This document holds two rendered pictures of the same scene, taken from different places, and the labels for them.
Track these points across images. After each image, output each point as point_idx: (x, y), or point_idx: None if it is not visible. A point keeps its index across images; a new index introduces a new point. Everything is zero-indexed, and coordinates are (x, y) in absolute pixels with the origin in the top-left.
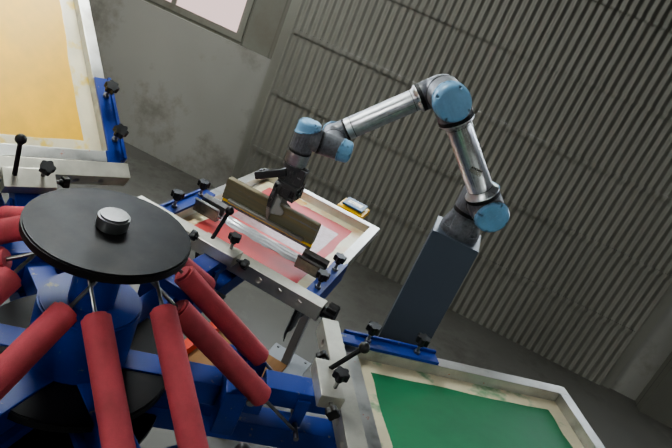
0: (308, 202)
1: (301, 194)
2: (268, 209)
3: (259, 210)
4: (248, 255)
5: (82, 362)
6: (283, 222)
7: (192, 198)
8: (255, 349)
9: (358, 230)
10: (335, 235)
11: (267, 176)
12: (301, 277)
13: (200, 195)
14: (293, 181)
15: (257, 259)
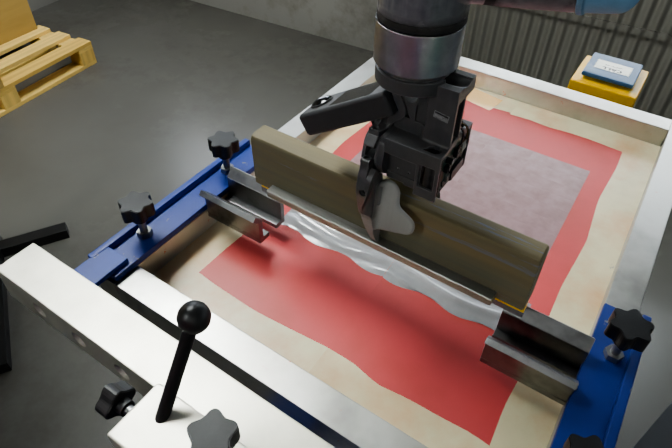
0: (503, 95)
1: (464, 153)
2: (367, 220)
3: (350, 214)
4: (347, 338)
5: None
6: (423, 247)
7: (205, 187)
8: None
9: (637, 142)
10: (583, 178)
11: (337, 123)
12: (508, 390)
13: (226, 171)
14: (423, 128)
15: (373, 348)
